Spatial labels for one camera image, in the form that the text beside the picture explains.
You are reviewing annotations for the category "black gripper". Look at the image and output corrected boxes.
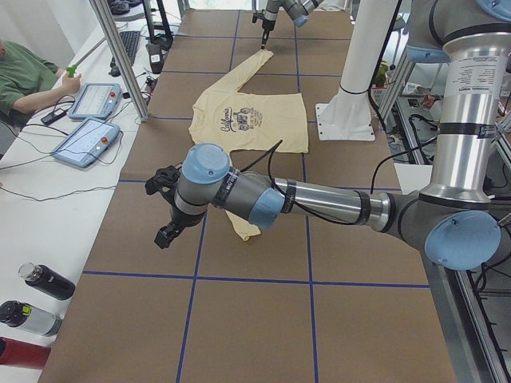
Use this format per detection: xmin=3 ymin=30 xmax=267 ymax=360
xmin=260 ymin=18 xmax=275 ymax=49
xmin=154 ymin=206 xmax=204 ymax=249

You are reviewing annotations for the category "cream long-sleeve graphic t-shirt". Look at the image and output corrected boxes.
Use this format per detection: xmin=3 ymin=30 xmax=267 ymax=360
xmin=188 ymin=49 xmax=310 ymax=243

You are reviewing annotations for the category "person's hand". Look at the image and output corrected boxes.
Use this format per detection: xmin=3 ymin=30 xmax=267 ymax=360
xmin=60 ymin=73 xmax=81 ymax=96

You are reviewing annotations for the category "near blue teach pendant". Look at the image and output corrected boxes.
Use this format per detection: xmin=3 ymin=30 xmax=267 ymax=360
xmin=51 ymin=117 xmax=121 ymax=168

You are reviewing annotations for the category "blue teach pendant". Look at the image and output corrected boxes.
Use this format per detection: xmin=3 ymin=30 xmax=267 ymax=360
xmin=51 ymin=117 xmax=121 ymax=168
xmin=67 ymin=83 xmax=122 ymax=120

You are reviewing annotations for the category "black bottle clear cap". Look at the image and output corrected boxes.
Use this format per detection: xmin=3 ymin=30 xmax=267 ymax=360
xmin=18 ymin=263 xmax=76 ymax=301

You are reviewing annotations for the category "black keyboard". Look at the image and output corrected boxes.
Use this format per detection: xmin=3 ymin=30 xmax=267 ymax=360
xmin=119 ymin=30 xmax=141 ymax=65

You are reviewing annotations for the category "far blue teach pendant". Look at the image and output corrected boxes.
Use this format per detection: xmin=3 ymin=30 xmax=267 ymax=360
xmin=67 ymin=83 xmax=122 ymax=120

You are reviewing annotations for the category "silver bottle green-black cap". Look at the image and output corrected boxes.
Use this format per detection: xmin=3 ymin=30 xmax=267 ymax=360
xmin=1 ymin=300 xmax=62 ymax=337

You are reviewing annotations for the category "green handheld tool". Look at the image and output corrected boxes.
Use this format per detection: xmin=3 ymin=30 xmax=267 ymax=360
xmin=66 ymin=65 xmax=77 ymax=78

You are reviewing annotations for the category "red metal bottle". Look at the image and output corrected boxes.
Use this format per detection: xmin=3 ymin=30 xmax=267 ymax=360
xmin=0 ymin=337 xmax=51 ymax=369

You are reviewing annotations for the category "person in green shirt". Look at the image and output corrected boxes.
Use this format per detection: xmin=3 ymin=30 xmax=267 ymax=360
xmin=1 ymin=41 xmax=71 ymax=128

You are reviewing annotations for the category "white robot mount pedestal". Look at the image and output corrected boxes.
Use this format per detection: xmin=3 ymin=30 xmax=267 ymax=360
xmin=315 ymin=0 xmax=401 ymax=141

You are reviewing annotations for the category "aluminium frame post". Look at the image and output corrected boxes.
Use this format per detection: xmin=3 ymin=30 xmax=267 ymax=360
xmin=89 ymin=0 xmax=149 ymax=122

